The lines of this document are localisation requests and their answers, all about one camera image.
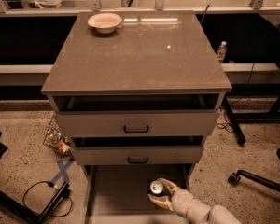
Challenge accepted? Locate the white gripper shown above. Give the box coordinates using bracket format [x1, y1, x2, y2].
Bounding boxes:
[148, 178, 194, 217]

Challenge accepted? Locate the blue pepsi can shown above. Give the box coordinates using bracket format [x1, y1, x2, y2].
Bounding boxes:
[149, 180, 163, 195]

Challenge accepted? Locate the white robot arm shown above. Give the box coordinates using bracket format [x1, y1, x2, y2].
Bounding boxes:
[147, 178, 242, 224]

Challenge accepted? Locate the grey open bottom drawer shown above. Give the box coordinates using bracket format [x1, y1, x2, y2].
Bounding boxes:
[83, 164, 189, 224]

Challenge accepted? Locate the grey middle drawer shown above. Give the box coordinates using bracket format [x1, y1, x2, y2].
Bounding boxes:
[71, 136, 204, 165]

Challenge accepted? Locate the grey drawer cabinet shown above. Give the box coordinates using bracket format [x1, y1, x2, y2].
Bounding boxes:
[40, 10, 233, 166]

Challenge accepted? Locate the grey top drawer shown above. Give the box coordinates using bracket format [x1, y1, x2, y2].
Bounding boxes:
[55, 111, 218, 137]

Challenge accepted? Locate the black office chair base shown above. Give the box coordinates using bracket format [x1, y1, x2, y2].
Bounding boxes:
[228, 148, 280, 192]

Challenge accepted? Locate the black table leg right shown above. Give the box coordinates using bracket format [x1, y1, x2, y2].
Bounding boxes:
[222, 97, 245, 146]

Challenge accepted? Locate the blue tape cross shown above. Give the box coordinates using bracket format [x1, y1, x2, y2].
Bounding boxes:
[51, 159, 74, 184]

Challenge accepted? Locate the black stand leg left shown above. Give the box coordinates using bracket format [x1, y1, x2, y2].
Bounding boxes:
[0, 181, 70, 224]

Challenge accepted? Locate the clear plastic water bottle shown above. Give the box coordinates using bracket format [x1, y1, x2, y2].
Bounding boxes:
[216, 41, 227, 63]

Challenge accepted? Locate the white paper bowl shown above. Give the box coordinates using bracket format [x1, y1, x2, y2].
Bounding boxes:
[88, 13, 122, 34]

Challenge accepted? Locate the wire basket with items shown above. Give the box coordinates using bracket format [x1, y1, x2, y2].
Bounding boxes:
[43, 117, 71, 157]

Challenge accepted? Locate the black cable on floor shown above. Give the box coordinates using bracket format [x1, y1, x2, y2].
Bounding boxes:
[21, 180, 75, 218]

